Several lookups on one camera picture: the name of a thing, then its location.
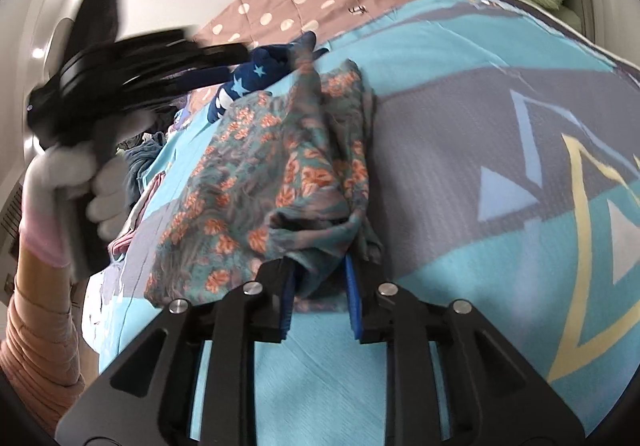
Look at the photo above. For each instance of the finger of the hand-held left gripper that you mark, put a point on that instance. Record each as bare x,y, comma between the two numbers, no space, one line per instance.
220,51
205,76

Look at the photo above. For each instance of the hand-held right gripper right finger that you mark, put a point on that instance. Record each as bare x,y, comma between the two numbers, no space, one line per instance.
353,296

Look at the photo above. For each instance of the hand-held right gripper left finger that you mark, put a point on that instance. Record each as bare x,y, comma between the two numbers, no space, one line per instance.
286,296

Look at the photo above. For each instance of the navy star print garment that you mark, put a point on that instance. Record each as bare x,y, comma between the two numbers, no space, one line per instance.
255,71

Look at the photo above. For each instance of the floral teal cloth garment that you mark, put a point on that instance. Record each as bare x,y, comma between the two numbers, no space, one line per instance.
260,166

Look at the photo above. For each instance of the person's left forearm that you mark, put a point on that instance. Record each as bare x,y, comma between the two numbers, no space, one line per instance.
40,336

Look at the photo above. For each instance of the person's left hand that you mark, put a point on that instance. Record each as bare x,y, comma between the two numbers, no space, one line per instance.
60,171

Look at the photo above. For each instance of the blue cloth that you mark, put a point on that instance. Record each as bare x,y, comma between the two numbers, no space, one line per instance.
142,166

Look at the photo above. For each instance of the pink cloth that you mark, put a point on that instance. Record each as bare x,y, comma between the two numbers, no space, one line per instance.
132,221

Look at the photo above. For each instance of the teal and grey blanket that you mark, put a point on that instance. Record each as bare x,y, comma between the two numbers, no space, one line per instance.
450,126

